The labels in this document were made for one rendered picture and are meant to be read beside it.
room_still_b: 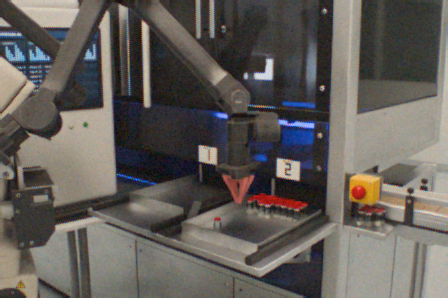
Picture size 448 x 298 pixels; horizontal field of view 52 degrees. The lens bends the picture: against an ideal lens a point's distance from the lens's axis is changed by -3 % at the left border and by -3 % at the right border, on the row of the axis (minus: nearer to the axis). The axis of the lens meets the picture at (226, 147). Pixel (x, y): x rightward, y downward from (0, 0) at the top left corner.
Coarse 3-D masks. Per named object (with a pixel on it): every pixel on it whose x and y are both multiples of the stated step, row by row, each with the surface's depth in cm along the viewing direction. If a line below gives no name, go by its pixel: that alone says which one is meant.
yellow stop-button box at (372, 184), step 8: (360, 176) 137; (368, 176) 137; (376, 176) 137; (352, 184) 136; (360, 184) 135; (368, 184) 133; (376, 184) 134; (368, 192) 133; (376, 192) 135; (352, 200) 137; (360, 200) 135; (368, 200) 134; (376, 200) 136
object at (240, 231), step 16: (224, 208) 148; (240, 208) 155; (192, 224) 131; (208, 224) 141; (224, 224) 141; (240, 224) 141; (256, 224) 141; (272, 224) 141; (288, 224) 141; (304, 224) 137; (208, 240) 128; (224, 240) 125; (240, 240) 121; (256, 240) 129; (272, 240) 123
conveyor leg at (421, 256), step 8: (416, 240) 140; (416, 248) 142; (424, 248) 141; (416, 256) 142; (424, 256) 141; (416, 264) 143; (424, 264) 142; (416, 272) 143; (424, 272) 142; (416, 280) 143; (424, 280) 143; (416, 288) 144; (424, 288) 144; (416, 296) 144; (424, 296) 144
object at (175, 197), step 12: (180, 180) 180; (192, 180) 186; (132, 192) 162; (144, 192) 167; (156, 192) 171; (168, 192) 173; (180, 192) 173; (192, 192) 173; (204, 192) 173; (216, 192) 173; (228, 192) 162; (144, 204) 158; (156, 204) 154; (168, 204) 150; (180, 204) 160; (204, 204) 153
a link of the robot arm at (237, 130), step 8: (232, 120) 114; (240, 120) 114; (248, 120) 114; (232, 128) 112; (240, 128) 112; (248, 128) 113; (256, 128) 114; (232, 136) 113; (240, 136) 112; (248, 136) 114
